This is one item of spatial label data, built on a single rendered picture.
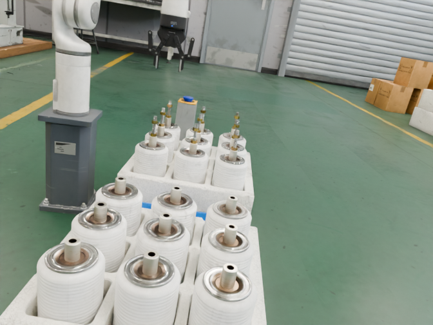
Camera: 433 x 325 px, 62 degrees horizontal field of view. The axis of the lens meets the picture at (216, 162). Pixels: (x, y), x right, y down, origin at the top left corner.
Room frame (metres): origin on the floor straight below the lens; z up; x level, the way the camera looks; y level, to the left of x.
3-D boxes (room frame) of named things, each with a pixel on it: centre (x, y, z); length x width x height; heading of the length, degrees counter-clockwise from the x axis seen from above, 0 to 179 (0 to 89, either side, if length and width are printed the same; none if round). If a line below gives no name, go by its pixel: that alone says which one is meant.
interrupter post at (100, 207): (0.57, 0.19, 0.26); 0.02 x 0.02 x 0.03
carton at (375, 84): (4.70, -1.92, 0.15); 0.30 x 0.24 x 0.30; 96
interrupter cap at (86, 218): (0.57, 0.19, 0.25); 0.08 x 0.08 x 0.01
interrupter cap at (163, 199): (0.69, 0.07, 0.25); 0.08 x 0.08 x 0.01
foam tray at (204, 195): (1.12, 0.07, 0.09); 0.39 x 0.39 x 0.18; 0
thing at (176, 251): (0.57, 0.07, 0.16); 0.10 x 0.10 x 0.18
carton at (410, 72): (4.40, -2.06, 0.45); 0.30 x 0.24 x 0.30; 9
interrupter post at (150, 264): (0.45, 0.07, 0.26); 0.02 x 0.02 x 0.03
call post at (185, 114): (1.41, 0.15, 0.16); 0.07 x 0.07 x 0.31; 0
